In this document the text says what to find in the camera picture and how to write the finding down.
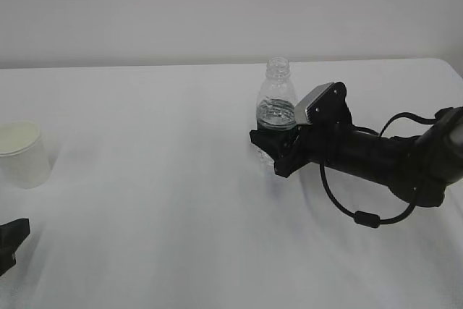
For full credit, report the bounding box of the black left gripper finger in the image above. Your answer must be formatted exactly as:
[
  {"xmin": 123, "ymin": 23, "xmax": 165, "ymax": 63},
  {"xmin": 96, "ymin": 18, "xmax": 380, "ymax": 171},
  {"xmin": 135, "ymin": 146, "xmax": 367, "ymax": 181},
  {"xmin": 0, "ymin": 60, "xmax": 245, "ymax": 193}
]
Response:
[{"xmin": 0, "ymin": 218, "xmax": 30, "ymax": 276}]

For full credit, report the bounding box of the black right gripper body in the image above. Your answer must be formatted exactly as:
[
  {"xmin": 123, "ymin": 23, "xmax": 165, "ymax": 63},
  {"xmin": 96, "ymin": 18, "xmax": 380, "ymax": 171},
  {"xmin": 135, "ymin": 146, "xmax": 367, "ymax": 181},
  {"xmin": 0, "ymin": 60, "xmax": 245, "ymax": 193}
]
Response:
[{"xmin": 274, "ymin": 82, "xmax": 357, "ymax": 178}]

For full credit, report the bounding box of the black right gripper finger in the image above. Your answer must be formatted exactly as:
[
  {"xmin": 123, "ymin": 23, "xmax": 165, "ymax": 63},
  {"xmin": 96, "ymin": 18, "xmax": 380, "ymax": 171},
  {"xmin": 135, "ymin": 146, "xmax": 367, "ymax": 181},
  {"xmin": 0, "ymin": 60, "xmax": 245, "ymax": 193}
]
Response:
[{"xmin": 250, "ymin": 128, "xmax": 297, "ymax": 159}]

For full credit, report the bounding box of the clear plastic water bottle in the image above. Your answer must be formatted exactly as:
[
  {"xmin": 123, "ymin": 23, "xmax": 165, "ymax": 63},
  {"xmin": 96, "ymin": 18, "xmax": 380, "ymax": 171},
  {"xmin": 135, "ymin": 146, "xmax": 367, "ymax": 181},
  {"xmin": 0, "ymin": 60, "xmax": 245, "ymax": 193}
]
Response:
[{"xmin": 252, "ymin": 56, "xmax": 298, "ymax": 167}]

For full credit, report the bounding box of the white paper cup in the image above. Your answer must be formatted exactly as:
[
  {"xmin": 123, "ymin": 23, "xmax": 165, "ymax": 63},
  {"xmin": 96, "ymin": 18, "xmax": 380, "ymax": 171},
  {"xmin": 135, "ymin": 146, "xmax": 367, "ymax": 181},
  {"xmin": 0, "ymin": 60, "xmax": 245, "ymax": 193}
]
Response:
[{"xmin": 1, "ymin": 121, "xmax": 51, "ymax": 189}]

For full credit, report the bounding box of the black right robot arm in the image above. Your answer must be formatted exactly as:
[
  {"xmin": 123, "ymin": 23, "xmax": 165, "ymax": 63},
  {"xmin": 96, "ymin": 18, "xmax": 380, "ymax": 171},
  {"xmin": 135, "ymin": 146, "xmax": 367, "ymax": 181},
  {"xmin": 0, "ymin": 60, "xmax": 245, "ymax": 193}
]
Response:
[{"xmin": 250, "ymin": 82, "xmax": 462, "ymax": 208}]

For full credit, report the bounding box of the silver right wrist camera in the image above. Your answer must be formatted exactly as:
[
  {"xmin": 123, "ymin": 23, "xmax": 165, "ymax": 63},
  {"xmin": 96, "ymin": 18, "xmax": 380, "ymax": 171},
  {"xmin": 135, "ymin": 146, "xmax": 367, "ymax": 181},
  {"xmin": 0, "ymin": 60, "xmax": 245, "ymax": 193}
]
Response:
[{"xmin": 294, "ymin": 82, "xmax": 334, "ymax": 125}]

